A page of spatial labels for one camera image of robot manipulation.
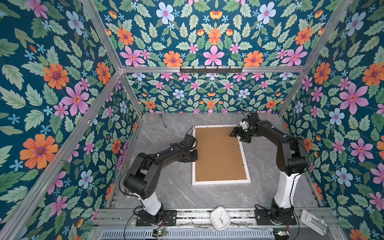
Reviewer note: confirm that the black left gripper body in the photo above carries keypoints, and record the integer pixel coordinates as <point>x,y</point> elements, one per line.
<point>193,156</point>

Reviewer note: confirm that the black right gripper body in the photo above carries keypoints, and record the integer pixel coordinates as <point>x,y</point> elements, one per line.
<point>245,134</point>

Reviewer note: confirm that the white picture frame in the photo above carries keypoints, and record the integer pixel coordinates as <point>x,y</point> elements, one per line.
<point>222,183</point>

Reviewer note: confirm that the brown backing board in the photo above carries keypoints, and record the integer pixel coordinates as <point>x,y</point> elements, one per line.
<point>220,153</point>

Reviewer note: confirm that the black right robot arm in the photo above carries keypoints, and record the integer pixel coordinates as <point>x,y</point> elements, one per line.
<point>292,160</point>

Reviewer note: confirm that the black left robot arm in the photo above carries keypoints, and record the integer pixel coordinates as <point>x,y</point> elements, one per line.
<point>142,178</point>

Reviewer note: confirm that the white square clock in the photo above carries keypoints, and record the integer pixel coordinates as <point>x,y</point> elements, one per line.
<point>220,219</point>

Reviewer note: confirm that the white plastic holder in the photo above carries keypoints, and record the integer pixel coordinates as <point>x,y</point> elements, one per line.
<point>316,224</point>

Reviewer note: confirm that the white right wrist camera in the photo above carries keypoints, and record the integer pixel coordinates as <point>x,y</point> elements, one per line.
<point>244,124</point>

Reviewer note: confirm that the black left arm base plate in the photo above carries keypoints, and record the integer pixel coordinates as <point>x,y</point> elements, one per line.
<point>168,217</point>

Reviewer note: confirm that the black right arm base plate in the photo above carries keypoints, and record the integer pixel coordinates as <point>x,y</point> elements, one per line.
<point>263,219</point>

